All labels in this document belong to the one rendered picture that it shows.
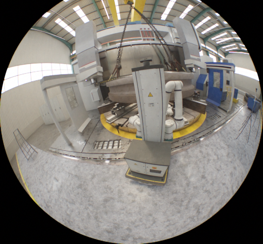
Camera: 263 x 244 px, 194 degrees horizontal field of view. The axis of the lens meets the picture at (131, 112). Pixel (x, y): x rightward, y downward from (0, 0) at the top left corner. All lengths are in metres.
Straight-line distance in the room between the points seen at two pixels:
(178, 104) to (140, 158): 0.87
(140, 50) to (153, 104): 5.13
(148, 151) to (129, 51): 5.54
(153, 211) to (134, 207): 0.33
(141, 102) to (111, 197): 1.78
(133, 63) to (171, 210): 6.32
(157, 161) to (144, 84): 0.86
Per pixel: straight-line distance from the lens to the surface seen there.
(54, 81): 3.29
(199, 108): 3.32
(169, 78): 2.46
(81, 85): 6.54
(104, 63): 5.71
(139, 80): 0.86
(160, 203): 1.69
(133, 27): 8.42
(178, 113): 1.21
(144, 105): 0.92
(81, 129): 3.96
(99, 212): 1.92
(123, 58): 5.55
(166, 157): 0.97
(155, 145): 1.06
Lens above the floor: 1.67
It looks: 25 degrees down
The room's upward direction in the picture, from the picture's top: 11 degrees counter-clockwise
